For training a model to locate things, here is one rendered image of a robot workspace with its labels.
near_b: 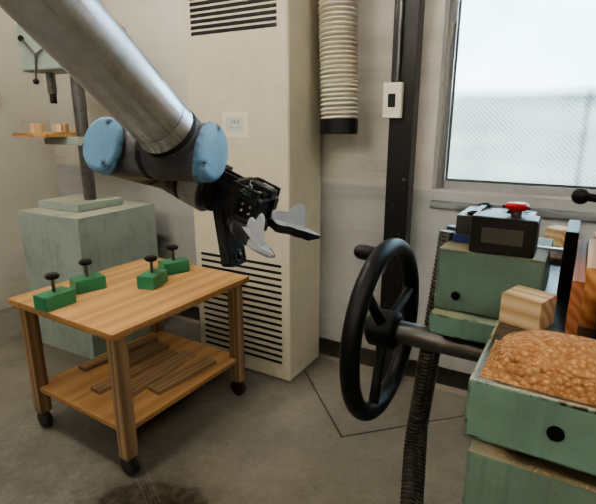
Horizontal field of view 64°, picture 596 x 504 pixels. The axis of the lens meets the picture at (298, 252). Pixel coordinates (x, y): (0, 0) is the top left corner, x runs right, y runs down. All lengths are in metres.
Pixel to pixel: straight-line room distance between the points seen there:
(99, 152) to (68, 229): 1.63
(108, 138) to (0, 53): 2.61
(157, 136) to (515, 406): 0.53
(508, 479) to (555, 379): 0.14
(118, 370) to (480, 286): 1.18
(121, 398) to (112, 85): 1.17
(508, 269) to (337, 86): 1.39
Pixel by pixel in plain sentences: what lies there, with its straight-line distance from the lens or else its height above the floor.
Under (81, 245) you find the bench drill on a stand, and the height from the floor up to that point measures 0.58.
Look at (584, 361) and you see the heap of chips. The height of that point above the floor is 0.93.
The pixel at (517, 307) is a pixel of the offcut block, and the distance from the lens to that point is 0.60.
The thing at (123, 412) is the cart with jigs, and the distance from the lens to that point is 1.67.
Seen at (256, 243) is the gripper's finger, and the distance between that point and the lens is 0.76.
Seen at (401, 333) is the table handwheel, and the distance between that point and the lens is 0.76.
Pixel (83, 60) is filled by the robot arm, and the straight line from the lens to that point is 0.62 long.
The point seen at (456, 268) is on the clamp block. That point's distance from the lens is 0.69.
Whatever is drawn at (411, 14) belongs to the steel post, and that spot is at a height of 1.50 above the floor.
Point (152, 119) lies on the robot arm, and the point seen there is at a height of 1.13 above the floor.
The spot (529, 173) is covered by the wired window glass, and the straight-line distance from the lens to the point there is 2.02.
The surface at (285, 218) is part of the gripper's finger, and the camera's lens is 0.86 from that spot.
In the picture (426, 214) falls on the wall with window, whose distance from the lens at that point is 2.03.
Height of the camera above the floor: 1.13
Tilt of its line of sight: 15 degrees down
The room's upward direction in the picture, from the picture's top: straight up
